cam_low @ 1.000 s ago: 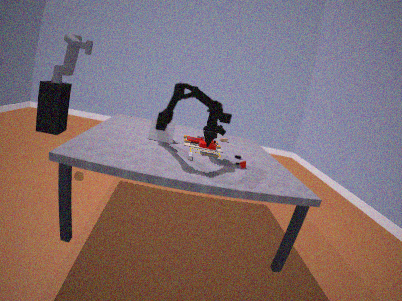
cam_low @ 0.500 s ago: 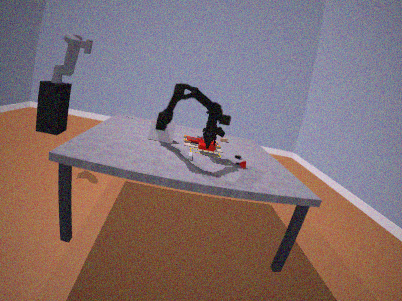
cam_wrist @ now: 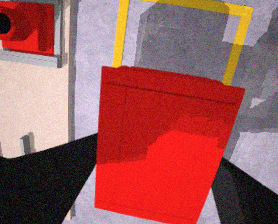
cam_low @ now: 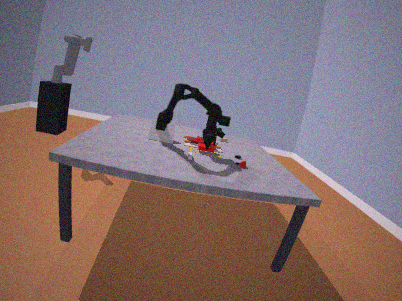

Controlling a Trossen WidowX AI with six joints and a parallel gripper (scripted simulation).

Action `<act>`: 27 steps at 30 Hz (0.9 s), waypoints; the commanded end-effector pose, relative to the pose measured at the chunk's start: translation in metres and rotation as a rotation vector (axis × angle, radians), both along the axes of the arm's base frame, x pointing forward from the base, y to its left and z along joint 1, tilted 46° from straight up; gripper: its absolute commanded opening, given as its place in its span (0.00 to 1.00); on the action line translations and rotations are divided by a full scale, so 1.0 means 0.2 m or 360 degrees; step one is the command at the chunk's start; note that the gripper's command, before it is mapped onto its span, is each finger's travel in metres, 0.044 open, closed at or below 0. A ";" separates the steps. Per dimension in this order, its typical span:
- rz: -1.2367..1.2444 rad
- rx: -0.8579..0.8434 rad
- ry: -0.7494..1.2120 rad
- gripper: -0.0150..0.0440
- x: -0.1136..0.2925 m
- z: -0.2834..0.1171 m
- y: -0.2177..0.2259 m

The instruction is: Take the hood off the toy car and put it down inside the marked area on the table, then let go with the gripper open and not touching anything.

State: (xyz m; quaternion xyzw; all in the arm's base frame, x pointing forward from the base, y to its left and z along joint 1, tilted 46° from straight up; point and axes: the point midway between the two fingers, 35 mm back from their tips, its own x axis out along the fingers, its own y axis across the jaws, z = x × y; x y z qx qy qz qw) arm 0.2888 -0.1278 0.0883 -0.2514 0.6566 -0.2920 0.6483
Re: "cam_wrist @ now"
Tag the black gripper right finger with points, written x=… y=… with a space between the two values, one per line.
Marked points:
x=241 y=199

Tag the yellow rectangular frame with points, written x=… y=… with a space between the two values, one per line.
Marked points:
x=210 y=5

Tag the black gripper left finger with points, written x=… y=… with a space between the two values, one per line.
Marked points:
x=41 y=187

